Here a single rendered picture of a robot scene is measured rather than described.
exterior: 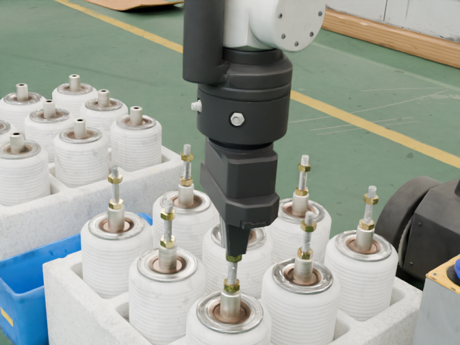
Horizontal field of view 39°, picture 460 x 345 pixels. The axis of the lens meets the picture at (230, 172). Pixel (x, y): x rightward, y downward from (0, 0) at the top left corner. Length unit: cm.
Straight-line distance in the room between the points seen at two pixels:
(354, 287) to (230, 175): 32
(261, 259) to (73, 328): 28
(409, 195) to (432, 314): 48
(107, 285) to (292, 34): 48
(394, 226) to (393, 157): 67
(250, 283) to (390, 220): 40
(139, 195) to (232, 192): 62
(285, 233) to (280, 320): 17
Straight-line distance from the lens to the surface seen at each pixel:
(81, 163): 116
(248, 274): 86
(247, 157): 60
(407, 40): 299
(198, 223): 92
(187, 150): 92
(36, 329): 106
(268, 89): 58
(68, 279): 93
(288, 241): 93
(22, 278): 113
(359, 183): 166
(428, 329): 77
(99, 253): 87
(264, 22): 54
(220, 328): 72
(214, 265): 86
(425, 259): 119
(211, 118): 59
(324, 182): 164
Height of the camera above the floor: 70
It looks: 25 degrees down
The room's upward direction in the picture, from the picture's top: 3 degrees clockwise
